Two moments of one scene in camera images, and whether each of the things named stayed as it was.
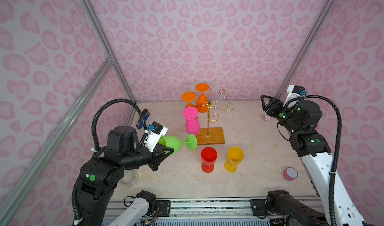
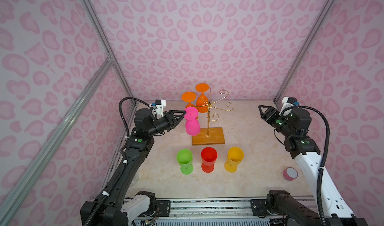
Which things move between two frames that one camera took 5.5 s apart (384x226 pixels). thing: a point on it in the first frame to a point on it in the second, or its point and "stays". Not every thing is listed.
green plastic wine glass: [176, 143] to [185, 157]
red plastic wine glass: [209, 155] stays
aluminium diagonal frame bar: [34, 165] stays
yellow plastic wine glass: [235, 156] stays
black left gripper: [160, 156] to [170, 120]
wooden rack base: [210, 136] stays
